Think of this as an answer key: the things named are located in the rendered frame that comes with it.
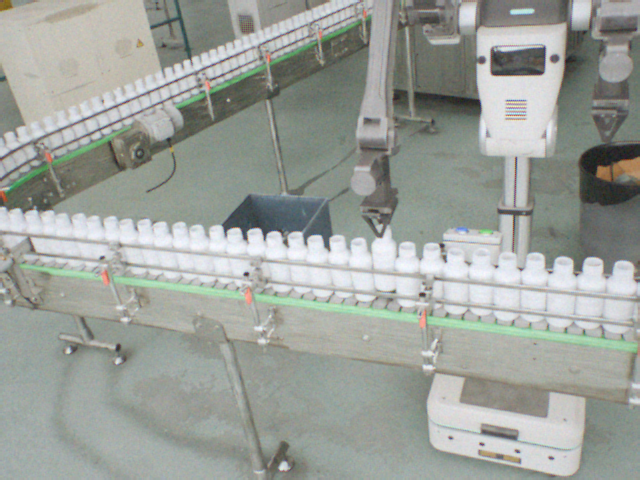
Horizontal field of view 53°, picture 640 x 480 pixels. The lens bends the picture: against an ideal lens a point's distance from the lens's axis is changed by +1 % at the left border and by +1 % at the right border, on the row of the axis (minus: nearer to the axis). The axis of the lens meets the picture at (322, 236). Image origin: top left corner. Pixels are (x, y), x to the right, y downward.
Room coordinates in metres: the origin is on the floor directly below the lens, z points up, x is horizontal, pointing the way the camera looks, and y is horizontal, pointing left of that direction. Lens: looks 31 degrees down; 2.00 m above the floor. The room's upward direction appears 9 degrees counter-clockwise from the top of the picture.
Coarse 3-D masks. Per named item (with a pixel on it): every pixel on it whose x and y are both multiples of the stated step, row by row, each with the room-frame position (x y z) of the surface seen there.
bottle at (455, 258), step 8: (456, 248) 1.22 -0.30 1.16; (448, 256) 1.20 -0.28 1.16; (456, 256) 1.19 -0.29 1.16; (448, 264) 1.20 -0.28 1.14; (456, 264) 1.19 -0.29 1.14; (464, 264) 1.20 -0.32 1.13; (448, 272) 1.19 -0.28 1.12; (456, 272) 1.18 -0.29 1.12; (464, 272) 1.18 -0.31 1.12; (448, 288) 1.19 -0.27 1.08; (456, 288) 1.18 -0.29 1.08; (464, 288) 1.18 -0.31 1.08; (448, 296) 1.19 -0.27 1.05; (456, 296) 1.18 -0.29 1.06; (464, 296) 1.18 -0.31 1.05; (456, 312) 1.18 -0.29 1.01
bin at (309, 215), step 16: (240, 208) 2.02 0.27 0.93; (256, 208) 2.09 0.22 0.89; (272, 208) 2.06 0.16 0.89; (288, 208) 2.03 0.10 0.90; (304, 208) 2.01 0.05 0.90; (320, 208) 1.90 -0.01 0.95; (224, 224) 1.91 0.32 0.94; (240, 224) 2.00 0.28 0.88; (256, 224) 2.09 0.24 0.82; (272, 224) 2.07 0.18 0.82; (288, 224) 2.04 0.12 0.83; (304, 224) 2.01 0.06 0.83; (320, 224) 1.89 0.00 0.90; (304, 240) 1.76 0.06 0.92
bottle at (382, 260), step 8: (376, 240) 1.29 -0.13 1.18; (384, 240) 1.28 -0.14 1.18; (392, 240) 1.29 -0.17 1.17; (376, 248) 1.27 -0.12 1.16; (384, 248) 1.27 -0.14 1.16; (392, 248) 1.27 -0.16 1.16; (376, 256) 1.27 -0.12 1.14; (384, 256) 1.26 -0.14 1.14; (392, 256) 1.27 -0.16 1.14; (376, 264) 1.27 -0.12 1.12; (384, 264) 1.26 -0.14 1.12; (392, 264) 1.26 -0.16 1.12; (376, 280) 1.27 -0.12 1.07; (384, 280) 1.26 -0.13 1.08; (392, 280) 1.26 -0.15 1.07; (384, 288) 1.26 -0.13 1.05; (392, 288) 1.26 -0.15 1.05
